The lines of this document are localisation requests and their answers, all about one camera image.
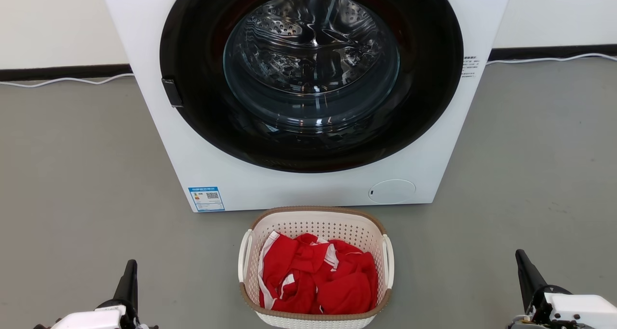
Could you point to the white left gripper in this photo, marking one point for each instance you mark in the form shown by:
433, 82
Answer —
89, 318

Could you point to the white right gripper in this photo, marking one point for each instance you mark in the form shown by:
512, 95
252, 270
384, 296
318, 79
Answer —
578, 309

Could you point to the white laundry basket brown rim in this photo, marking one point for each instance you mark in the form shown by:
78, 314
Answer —
313, 223

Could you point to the red and white garment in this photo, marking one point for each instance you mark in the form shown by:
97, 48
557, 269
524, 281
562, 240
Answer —
347, 290

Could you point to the blue energy label sticker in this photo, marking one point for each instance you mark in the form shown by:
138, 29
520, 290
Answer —
206, 198

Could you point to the white front-load washing machine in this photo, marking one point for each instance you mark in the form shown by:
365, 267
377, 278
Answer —
159, 141

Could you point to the round white filter cover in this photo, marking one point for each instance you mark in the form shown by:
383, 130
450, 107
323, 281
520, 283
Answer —
392, 191

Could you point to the black door latch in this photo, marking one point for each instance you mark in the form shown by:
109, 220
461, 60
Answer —
172, 93

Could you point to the small text sticker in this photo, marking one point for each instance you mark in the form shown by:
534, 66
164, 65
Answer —
470, 66

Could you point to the black round washer door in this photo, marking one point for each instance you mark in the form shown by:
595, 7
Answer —
311, 54

